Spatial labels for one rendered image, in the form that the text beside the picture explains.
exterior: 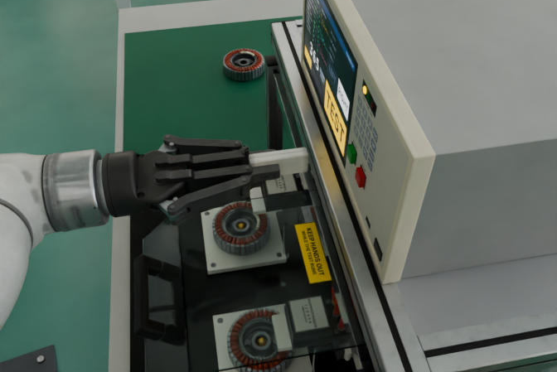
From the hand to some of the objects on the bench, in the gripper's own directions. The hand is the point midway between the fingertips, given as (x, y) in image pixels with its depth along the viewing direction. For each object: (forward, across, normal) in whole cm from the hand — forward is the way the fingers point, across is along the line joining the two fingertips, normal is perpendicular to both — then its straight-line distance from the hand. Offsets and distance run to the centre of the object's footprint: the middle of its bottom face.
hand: (278, 163), depth 67 cm
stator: (+5, -78, -44) cm, 90 cm away
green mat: (+19, -73, -44) cm, 87 cm away
